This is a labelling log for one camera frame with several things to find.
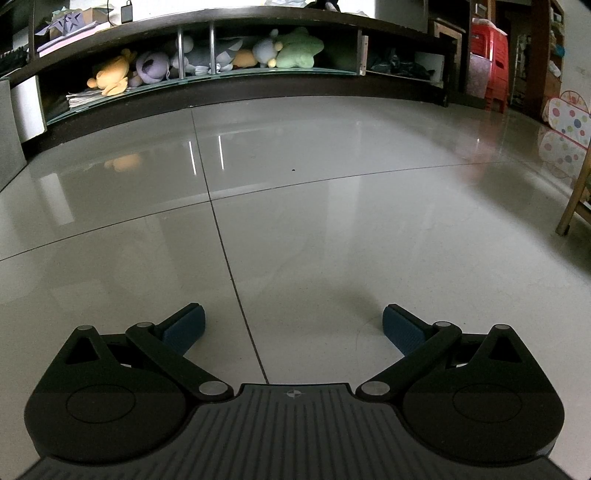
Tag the stack of magazines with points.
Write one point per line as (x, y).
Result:
(85, 99)

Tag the polka dot play tent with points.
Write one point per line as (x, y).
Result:
(570, 120)

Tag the purple plush toy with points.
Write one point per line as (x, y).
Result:
(150, 67)

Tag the stack of red stools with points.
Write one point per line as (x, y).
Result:
(489, 46)

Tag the grey white plush toy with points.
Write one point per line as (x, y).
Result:
(203, 57)

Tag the black power adapter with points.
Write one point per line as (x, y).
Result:
(127, 13)

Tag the dark low cabinet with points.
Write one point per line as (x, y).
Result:
(277, 90)

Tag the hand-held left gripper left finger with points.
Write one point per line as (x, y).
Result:
(184, 328)

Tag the wooden shelf unit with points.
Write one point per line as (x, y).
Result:
(547, 55)

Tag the grey white board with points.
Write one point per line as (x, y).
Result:
(11, 138)

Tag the dark cloth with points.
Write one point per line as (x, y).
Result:
(397, 67)

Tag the pale blue plush toy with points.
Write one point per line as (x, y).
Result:
(265, 50)

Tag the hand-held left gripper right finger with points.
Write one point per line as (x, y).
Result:
(402, 331)

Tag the pile of papers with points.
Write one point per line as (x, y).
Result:
(69, 27)

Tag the green star plush toy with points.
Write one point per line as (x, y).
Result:
(298, 50)

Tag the yellow plush toy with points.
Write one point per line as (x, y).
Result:
(111, 76)

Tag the wooden shoe rack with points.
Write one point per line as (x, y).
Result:
(572, 203)

